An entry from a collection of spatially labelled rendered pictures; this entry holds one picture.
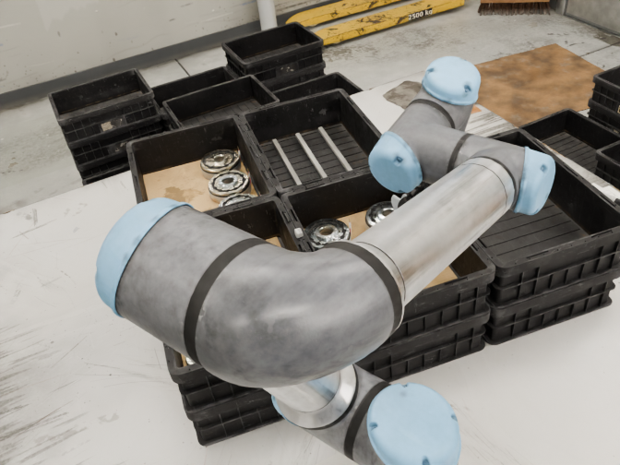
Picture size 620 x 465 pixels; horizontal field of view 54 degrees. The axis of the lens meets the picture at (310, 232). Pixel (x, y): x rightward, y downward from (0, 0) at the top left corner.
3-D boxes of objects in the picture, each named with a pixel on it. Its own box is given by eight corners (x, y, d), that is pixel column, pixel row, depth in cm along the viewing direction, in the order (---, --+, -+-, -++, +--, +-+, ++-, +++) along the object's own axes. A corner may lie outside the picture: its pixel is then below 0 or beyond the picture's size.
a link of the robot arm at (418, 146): (436, 168, 72) (480, 112, 77) (358, 144, 78) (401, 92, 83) (441, 213, 78) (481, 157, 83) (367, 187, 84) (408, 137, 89)
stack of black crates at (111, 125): (161, 151, 305) (136, 66, 277) (180, 180, 284) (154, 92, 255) (82, 178, 294) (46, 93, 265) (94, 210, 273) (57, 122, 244)
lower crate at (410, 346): (489, 352, 124) (494, 312, 117) (351, 400, 119) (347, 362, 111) (404, 235, 154) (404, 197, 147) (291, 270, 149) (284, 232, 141)
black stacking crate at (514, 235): (626, 269, 123) (639, 226, 116) (494, 315, 118) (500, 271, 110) (515, 169, 152) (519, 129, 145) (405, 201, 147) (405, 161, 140)
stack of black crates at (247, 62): (306, 103, 328) (296, 20, 299) (333, 126, 307) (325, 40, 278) (237, 126, 317) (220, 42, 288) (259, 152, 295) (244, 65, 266)
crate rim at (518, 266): (638, 233, 117) (642, 224, 115) (498, 280, 111) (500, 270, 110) (519, 135, 146) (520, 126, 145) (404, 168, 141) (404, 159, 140)
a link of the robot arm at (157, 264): (366, 470, 88) (167, 349, 44) (286, 420, 96) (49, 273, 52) (406, 397, 92) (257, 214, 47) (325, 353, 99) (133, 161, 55)
